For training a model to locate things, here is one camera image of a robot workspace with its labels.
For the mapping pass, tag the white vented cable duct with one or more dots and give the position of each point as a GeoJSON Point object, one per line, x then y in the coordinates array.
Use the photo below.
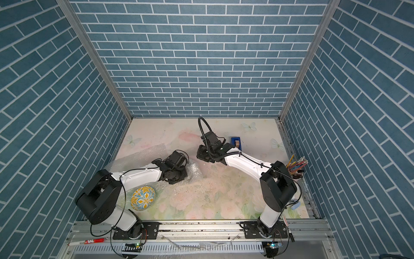
{"type": "Point", "coordinates": [167, 248]}

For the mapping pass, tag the blue tape dispenser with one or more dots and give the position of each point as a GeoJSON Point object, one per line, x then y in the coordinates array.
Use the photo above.
{"type": "Point", "coordinates": [233, 142]}

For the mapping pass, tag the red white marker pen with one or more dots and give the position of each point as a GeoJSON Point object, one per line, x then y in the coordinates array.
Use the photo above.
{"type": "Point", "coordinates": [87, 242]}

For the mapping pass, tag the blue white stapler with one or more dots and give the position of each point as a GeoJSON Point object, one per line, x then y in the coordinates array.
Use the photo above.
{"type": "Point", "coordinates": [295, 205]}

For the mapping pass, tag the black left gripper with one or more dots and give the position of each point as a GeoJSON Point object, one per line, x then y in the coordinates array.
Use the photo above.
{"type": "Point", "coordinates": [184, 175]}

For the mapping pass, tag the bundle of coloured pencils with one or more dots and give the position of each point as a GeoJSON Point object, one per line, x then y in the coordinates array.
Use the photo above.
{"type": "Point", "coordinates": [293, 166]}

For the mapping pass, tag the pink pencil holder cup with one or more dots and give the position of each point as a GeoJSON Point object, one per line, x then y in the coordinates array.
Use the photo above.
{"type": "Point", "coordinates": [299, 174]}

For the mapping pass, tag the black marker pen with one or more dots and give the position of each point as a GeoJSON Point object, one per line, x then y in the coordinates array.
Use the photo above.
{"type": "Point", "coordinates": [291, 237]}

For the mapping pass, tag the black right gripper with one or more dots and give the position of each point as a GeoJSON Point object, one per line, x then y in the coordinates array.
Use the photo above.
{"type": "Point", "coordinates": [200, 152]}

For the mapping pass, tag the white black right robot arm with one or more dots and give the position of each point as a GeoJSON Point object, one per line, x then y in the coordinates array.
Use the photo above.
{"type": "Point", "coordinates": [278, 188]}

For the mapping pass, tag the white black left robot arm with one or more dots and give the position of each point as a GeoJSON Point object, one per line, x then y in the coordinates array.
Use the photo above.
{"type": "Point", "coordinates": [104, 198]}

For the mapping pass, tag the aluminium corner frame post left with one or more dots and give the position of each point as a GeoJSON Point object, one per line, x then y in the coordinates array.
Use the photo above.
{"type": "Point", "coordinates": [79, 30]}

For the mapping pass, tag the clear bubble wrap sheet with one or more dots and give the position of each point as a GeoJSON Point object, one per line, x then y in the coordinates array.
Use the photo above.
{"type": "Point", "coordinates": [144, 168]}

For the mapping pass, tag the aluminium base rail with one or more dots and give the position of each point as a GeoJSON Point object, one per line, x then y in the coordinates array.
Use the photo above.
{"type": "Point", "coordinates": [206, 231]}

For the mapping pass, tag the aluminium corner frame post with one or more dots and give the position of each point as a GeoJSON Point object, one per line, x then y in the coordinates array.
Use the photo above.
{"type": "Point", "coordinates": [320, 32]}
{"type": "Point", "coordinates": [79, 30]}

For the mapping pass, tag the aluminium corner frame post right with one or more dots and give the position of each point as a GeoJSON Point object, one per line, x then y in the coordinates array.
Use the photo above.
{"type": "Point", "coordinates": [320, 32]}

